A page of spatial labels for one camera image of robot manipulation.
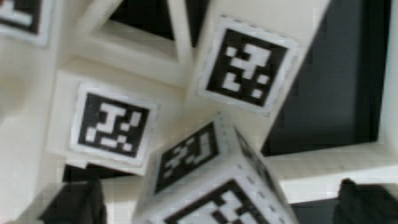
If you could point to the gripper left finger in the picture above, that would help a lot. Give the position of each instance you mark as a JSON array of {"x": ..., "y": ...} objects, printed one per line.
[{"x": 76, "y": 206}]

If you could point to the white tagged cube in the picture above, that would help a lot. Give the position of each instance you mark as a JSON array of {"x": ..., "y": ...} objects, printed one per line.
[{"x": 210, "y": 185}]

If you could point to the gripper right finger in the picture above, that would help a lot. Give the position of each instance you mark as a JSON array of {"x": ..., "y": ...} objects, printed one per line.
[{"x": 366, "y": 203}]

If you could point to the white chair back frame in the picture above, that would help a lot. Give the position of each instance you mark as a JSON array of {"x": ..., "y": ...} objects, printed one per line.
[{"x": 101, "y": 96}]

